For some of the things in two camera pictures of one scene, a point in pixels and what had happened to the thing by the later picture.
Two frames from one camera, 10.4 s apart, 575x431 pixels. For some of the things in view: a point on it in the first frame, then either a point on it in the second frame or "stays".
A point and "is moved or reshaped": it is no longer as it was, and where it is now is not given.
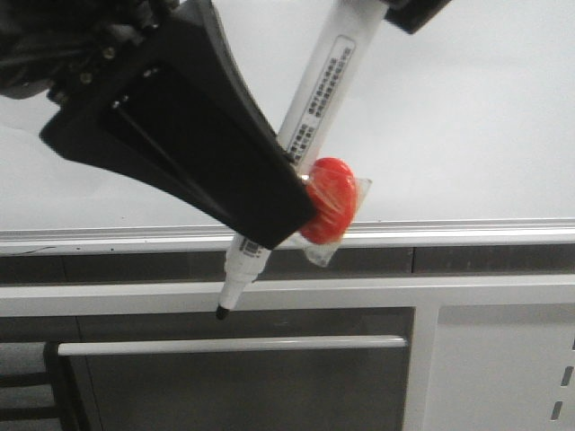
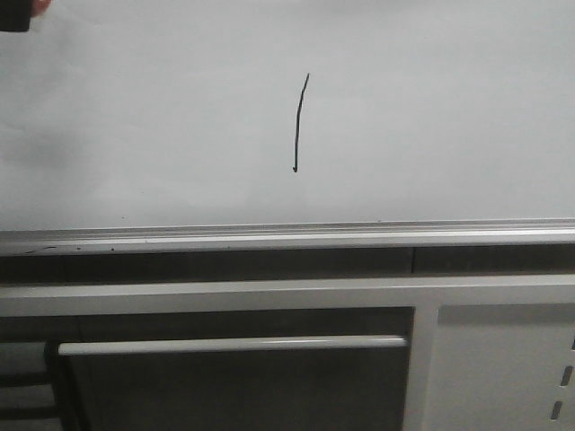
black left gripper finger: (188, 114) → (14, 15)
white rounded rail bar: (72, 349) stays
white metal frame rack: (489, 353) stays
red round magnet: (337, 195) is moved or reshaped
